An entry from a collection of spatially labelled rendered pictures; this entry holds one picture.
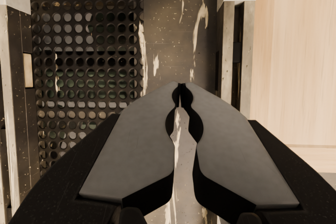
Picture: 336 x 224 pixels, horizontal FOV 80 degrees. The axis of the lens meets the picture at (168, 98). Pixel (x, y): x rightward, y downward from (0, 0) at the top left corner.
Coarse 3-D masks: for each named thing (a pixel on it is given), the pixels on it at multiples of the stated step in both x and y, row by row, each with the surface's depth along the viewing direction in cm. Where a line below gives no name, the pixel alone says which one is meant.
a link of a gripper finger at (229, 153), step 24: (192, 96) 10; (216, 96) 10; (192, 120) 10; (216, 120) 9; (240, 120) 9; (216, 144) 8; (240, 144) 8; (216, 168) 7; (240, 168) 7; (264, 168) 7; (216, 192) 6; (240, 192) 6; (264, 192) 6; (288, 192) 6
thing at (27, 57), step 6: (24, 54) 47; (30, 54) 49; (24, 60) 47; (30, 60) 49; (24, 66) 47; (30, 66) 49; (24, 72) 47; (30, 72) 49; (24, 78) 47; (30, 78) 49; (30, 84) 49
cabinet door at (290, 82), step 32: (256, 0) 43; (288, 0) 43; (320, 0) 43; (256, 32) 44; (288, 32) 44; (320, 32) 43; (256, 64) 44; (288, 64) 44; (320, 64) 44; (256, 96) 45; (288, 96) 45; (320, 96) 44; (288, 128) 46; (320, 128) 45; (320, 160) 46
